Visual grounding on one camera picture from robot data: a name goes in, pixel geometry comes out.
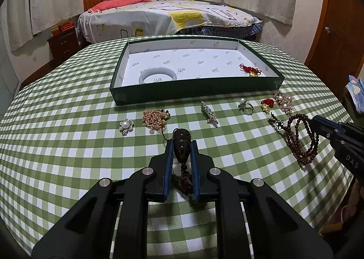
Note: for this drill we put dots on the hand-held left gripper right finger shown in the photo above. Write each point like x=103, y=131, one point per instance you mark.
x=194, y=162

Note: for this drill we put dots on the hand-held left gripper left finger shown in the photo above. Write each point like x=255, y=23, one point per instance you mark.
x=168, y=162

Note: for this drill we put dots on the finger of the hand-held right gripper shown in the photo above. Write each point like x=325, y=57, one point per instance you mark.
x=335, y=126
x=320, y=128

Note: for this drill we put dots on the pearl rhinestone brooch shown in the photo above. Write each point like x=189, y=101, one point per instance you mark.
x=284, y=101

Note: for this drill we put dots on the gold bead cluster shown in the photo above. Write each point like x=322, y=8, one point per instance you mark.
x=152, y=118

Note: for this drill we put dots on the crystal hair clip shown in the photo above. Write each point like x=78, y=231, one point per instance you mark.
x=209, y=112

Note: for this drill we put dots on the pearl flower brooch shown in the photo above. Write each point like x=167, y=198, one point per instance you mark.
x=126, y=126

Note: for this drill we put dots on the red and gold charm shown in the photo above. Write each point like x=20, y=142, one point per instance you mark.
x=267, y=105

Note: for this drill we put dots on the dark green box tray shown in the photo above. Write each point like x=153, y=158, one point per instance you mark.
x=199, y=91

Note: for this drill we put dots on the blue patterned cloth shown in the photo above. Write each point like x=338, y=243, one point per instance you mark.
x=356, y=88

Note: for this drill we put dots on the pale jade bangle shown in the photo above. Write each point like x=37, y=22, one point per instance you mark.
x=143, y=77

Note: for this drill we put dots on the red knot charm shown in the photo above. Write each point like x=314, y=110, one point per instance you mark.
x=250, y=70

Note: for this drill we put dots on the metal door knob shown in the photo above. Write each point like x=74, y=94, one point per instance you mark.
x=327, y=29

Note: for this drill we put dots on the green checked tablecloth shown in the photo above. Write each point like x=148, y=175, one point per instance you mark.
x=71, y=148

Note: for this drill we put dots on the wooden door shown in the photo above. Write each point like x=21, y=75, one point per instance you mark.
x=338, y=20

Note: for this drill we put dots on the blue checked bed sheet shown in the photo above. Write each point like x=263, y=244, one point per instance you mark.
x=221, y=30

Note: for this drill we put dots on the bed with patterned quilt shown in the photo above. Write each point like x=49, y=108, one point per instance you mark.
x=148, y=17

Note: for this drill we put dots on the dark wooden nightstand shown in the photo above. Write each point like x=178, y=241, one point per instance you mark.
x=64, y=44

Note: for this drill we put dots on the pink pillow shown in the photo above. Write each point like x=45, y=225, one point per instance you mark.
x=119, y=3

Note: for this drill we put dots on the red boxes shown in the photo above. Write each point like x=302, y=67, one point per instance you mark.
x=64, y=26

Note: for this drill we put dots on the white cabinet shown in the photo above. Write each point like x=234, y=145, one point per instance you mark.
x=7, y=71

